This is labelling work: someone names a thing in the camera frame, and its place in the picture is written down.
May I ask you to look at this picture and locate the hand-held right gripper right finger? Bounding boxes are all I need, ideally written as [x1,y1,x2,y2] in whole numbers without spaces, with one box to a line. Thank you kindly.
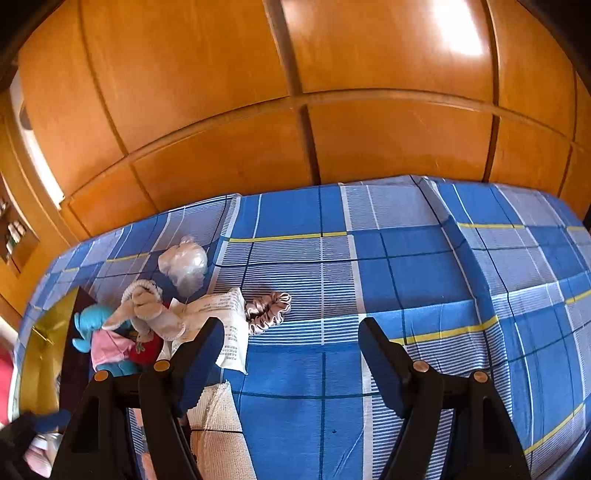
[358,316,532,480]

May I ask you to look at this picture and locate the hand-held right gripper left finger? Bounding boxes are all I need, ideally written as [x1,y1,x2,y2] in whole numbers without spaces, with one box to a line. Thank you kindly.
[51,318,225,480]

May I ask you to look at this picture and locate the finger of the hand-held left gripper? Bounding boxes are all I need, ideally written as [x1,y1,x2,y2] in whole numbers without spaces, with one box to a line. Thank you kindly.
[28,408,72,435]

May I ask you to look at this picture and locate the white printed packet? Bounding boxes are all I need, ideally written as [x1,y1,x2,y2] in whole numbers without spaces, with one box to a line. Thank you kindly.
[159,287,250,374]

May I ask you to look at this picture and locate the red plush toy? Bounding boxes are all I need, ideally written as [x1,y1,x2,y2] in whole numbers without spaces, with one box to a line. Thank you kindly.
[127,335,163,366]

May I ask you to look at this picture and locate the beige plush bunny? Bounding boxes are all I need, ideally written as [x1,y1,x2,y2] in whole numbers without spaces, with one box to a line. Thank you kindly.
[102,281,188,342]

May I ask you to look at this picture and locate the beige satin scrunchie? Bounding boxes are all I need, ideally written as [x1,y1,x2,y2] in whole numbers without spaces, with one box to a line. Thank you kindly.
[244,292,293,337]

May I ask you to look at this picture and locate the gold and dark box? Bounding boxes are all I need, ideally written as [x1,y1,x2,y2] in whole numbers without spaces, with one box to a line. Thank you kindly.
[21,286,93,416]

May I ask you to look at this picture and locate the pink cloth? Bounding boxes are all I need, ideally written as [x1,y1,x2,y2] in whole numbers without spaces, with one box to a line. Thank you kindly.
[90,330,134,370]

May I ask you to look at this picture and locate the clear plastic bag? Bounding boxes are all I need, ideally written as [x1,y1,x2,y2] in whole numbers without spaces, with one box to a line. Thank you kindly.
[158,235,208,298]

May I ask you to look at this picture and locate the blue plush toy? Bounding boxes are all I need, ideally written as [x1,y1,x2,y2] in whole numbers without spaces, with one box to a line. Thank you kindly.
[72,305,139,377]

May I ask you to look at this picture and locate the red cloth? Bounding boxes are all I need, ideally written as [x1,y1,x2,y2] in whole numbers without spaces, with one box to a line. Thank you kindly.
[0,351,19,425]

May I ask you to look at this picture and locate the beige knitted cloth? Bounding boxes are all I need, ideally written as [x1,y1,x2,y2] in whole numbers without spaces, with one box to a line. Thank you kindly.
[187,381,257,480]

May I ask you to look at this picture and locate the blue plaid bed sheet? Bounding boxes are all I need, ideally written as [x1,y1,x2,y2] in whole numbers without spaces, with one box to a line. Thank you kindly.
[14,174,591,480]

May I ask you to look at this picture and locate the row of small bottles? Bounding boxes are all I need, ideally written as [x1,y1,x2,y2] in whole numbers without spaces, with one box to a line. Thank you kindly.
[4,220,26,256]

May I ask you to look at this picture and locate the wooden wardrobe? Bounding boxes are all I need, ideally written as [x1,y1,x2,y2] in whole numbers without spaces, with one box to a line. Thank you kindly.
[0,0,591,241]

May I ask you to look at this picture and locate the white light tube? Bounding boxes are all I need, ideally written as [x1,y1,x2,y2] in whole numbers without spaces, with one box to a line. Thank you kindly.
[9,74,65,208]

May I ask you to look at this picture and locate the wooden wall shelf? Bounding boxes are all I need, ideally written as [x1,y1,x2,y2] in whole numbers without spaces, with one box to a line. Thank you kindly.
[0,185,40,278]

